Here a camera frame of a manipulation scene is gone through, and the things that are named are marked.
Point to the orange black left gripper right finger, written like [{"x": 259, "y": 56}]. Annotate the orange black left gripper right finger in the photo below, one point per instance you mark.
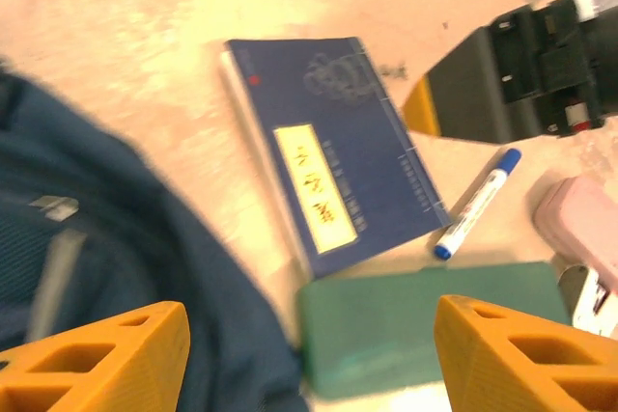
[{"x": 521, "y": 368}]

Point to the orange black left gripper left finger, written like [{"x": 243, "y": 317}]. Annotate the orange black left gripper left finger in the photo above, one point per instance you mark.
[{"x": 96, "y": 368}]

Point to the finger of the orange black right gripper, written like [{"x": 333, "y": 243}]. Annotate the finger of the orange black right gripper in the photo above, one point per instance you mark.
[{"x": 468, "y": 93}]

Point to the blue whiteboard marker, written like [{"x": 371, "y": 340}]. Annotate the blue whiteboard marker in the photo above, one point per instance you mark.
[{"x": 478, "y": 204}]

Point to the navy blue backpack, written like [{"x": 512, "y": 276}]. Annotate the navy blue backpack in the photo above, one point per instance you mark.
[{"x": 120, "y": 238}]

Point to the green pencil case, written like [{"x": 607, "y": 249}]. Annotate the green pencil case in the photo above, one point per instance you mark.
[{"x": 386, "y": 330}]

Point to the blue notebook with yellow label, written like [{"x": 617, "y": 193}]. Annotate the blue notebook with yellow label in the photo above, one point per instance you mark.
[{"x": 338, "y": 151}]

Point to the pink pencil case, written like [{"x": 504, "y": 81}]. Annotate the pink pencil case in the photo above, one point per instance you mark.
[{"x": 589, "y": 219}]

